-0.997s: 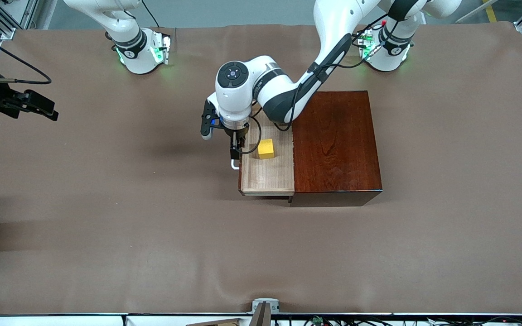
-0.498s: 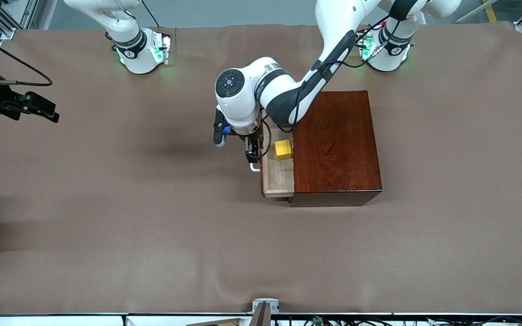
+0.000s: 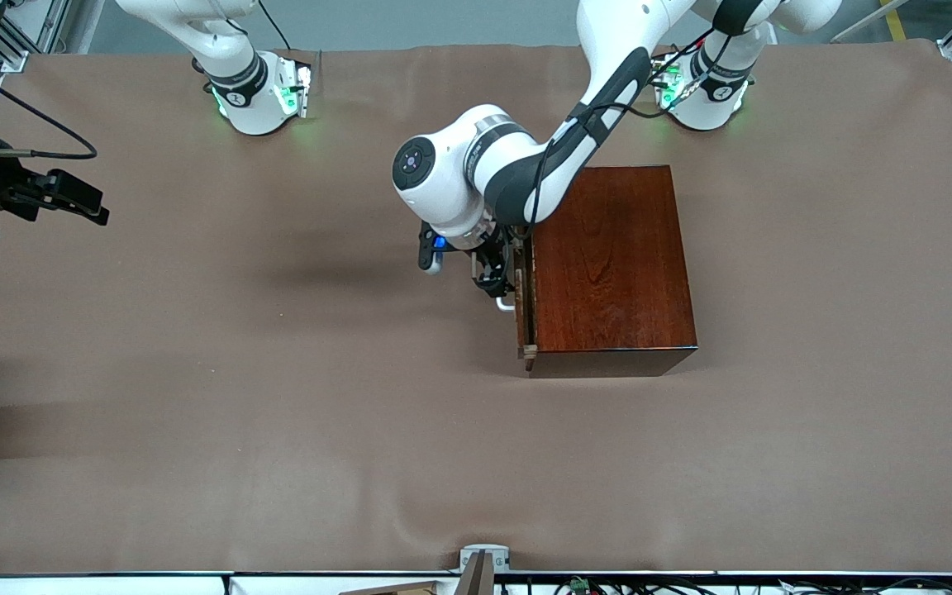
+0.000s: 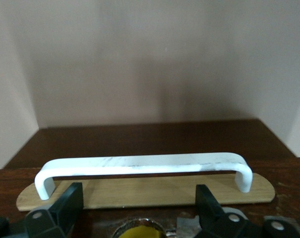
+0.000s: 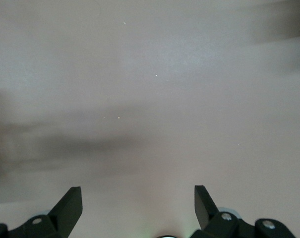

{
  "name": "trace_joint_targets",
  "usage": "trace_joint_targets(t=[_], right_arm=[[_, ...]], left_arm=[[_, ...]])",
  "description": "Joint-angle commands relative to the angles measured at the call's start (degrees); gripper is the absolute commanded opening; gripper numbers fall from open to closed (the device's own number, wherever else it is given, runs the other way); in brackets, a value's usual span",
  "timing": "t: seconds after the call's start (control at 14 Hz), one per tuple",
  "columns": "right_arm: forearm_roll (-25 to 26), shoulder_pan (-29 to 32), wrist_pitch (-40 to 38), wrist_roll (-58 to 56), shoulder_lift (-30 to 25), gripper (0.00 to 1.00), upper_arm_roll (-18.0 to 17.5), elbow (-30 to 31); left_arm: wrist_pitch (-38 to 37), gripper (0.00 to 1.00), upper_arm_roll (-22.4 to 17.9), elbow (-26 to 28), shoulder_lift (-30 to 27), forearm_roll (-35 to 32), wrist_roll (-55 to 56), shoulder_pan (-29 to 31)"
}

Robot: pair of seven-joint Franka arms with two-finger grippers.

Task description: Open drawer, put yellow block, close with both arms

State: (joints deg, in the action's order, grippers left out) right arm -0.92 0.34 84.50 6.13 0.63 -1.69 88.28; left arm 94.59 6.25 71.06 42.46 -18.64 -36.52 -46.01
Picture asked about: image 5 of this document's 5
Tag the brown table cloth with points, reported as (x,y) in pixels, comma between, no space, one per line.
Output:
(164,74)

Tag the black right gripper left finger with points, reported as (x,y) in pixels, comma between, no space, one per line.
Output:
(63,218)

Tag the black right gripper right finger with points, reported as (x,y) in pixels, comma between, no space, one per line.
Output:
(209,220)

